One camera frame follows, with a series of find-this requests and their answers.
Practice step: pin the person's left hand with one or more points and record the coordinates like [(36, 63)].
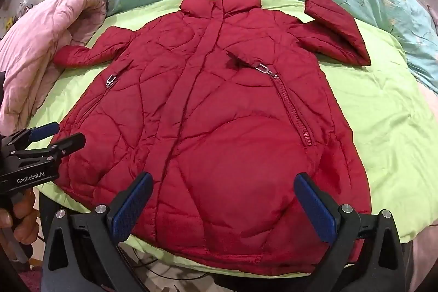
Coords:
[(24, 223)]

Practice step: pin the red quilted jacket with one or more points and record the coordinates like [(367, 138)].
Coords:
[(222, 107)]

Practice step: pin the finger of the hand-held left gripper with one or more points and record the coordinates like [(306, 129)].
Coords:
[(42, 132), (70, 143)]

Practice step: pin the light green bed sheet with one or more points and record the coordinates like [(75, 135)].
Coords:
[(376, 124)]

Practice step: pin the pink quilt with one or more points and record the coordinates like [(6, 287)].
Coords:
[(34, 56)]

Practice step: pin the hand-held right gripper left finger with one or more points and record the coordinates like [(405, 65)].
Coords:
[(132, 207)]

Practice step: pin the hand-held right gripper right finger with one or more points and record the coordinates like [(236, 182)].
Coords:
[(315, 207)]

